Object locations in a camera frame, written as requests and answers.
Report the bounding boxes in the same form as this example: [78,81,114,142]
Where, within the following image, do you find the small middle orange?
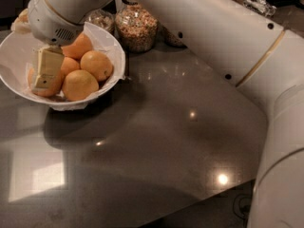
[61,57,80,78]

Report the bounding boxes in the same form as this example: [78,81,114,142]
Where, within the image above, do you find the white bowl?
[0,21,126,112]

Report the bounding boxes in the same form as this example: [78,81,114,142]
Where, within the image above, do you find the leftmost glass cereal jar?
[85,9,115,34]

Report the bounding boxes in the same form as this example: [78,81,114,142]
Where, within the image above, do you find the black cables on floor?
[233,193,255,221]

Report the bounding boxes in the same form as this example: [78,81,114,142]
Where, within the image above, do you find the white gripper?
[10,0,84,90]

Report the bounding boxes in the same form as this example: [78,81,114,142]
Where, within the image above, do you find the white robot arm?
[12,0,304,228]

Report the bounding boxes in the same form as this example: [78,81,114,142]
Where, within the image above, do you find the white paper bowl liner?
[23,23,125,111]

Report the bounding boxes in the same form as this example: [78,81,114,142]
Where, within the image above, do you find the clear plastic bag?
[237,0,276,17]

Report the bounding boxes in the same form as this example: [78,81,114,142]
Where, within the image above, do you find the glass cereal jar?
[115,0,158,53]
[85,9,115,34]

